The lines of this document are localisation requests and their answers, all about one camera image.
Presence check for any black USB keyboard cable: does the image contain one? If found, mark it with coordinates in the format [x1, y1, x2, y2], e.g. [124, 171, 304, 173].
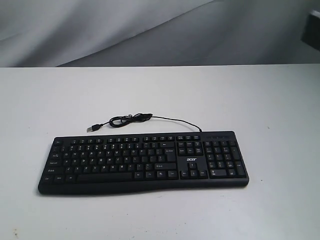
[86, 112, 203, 134]

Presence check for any black Acer keyboard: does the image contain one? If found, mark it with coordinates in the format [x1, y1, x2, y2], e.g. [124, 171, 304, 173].
[38, 131, 249, 195]

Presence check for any grey backdrop cloth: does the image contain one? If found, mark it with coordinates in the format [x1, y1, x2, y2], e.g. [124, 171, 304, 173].
[0, 0, 320, 67]

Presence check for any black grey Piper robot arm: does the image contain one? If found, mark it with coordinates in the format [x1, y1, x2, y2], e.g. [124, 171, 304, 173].
[301, 10, 320, 51]

